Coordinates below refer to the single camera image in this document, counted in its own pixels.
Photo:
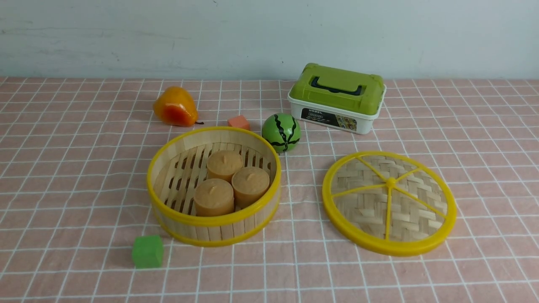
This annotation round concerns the brown steamed bun front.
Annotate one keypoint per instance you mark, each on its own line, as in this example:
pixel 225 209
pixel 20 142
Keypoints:
pixel 214 197

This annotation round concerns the bamboo steamer basket yellow rim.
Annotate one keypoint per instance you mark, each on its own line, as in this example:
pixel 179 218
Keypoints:
pixel 180 165

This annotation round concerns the brown steamed bun right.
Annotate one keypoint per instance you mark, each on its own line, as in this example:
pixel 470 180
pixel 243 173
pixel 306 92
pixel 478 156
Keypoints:
pixel 249 185

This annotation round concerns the orange foam cube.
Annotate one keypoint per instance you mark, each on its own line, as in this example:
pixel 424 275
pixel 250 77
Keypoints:
pixel 239 122

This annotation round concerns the green toy watermelon ball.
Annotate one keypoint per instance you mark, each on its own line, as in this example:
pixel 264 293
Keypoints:
pixel 282 132

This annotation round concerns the brown steamed bun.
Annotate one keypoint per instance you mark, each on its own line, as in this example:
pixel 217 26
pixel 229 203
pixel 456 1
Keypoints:
pixel 214 197
pixel 223 164
pixel 249 185

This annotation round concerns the green foam cube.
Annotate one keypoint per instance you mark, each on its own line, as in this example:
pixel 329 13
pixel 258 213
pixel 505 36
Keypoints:
pixel 148 252

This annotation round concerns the orange toy pear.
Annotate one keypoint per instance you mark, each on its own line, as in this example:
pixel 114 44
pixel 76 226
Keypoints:
pixel 176 107

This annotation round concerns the yellow woven bamboo steamer lid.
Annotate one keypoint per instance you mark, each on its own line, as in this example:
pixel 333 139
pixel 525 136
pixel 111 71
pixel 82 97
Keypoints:
pixel 388 203

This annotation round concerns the green lidded white storage box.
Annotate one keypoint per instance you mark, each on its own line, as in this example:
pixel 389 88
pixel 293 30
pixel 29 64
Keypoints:
pixel 337 98

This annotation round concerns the brown steamed bun back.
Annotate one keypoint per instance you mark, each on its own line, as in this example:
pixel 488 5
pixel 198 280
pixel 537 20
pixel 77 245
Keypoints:
pixel 223 164

